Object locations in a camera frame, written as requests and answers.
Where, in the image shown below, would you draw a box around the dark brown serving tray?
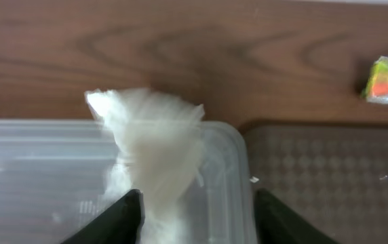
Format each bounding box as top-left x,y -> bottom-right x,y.
241,121 -> 388,243

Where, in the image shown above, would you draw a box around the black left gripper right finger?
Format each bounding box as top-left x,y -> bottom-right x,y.
254,188 -> 338,244

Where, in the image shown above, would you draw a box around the clear plastic bin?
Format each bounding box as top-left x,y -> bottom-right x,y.
0,120 -> 257,244

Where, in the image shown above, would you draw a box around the white tissue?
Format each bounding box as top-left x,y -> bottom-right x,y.
85,88 -> 205,244

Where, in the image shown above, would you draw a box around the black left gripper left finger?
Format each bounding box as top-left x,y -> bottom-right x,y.
62,189 -> 144,244

